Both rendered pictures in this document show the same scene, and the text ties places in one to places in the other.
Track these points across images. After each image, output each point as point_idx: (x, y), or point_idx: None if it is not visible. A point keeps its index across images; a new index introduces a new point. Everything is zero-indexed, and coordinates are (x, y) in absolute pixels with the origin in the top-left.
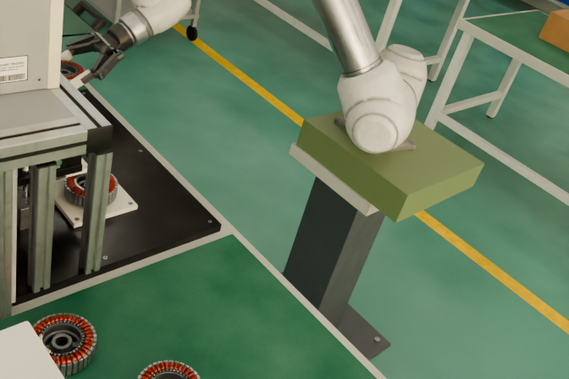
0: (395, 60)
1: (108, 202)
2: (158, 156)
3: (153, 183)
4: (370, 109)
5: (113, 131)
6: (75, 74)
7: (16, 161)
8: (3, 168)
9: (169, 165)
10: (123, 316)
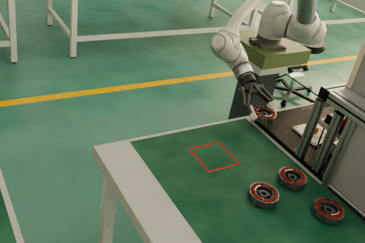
0: (287, 8)
1: None
2: (296, 107)
3: (326, 109)
4: (324, 27)
5: (291, 113)
6: (267, 109)
7: None
8: None
9: (302, 105)
10: None
